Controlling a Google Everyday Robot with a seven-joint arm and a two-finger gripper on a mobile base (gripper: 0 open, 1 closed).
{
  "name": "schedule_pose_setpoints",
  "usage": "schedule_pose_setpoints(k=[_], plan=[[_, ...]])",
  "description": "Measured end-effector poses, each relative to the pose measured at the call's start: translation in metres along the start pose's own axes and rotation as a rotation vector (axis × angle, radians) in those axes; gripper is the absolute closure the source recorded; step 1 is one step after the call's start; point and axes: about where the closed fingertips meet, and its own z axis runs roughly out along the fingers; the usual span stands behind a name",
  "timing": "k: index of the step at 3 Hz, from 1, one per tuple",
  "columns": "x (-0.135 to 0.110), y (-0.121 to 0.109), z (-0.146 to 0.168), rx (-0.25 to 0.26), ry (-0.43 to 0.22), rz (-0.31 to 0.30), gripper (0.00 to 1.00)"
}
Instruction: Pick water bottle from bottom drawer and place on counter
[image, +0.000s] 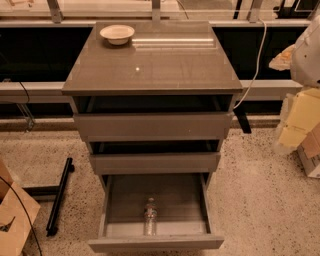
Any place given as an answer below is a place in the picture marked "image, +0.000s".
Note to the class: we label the metal window rail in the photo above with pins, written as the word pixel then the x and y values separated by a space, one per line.
pixel 51 92

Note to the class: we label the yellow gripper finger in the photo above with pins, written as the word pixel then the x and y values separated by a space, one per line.
pixel 282 61

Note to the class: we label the grey drawer cabinet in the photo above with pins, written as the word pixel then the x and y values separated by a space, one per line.
pixel 167 68

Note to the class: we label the open bottom grey drawer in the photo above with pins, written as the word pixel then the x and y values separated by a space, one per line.
pixel 183 218

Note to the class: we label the top grey drawer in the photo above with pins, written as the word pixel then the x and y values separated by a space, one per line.
pixel 152 127

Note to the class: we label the cardboard box right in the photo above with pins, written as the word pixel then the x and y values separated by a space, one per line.
pixel 309 153

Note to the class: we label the black metal stand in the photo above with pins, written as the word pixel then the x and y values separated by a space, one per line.
pixel 54 193

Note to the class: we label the cardboard box left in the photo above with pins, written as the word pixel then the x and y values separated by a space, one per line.
pixel 17 209

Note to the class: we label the cardboard box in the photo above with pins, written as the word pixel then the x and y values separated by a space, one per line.
pixel 309 153
pixel 17 209

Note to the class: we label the white paper bowl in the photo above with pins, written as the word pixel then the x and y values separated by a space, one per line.
pixel 117 34

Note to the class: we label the clear plastic water bottle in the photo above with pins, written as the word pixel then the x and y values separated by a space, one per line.
pixel 150 216

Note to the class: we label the middle grey drawer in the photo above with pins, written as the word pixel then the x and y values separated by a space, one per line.
pixel 154 163

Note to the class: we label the black bracket behind cabinet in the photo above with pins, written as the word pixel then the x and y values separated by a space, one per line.
pixel 243 120

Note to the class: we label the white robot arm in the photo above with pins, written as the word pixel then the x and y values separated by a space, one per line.
pixel 302 58

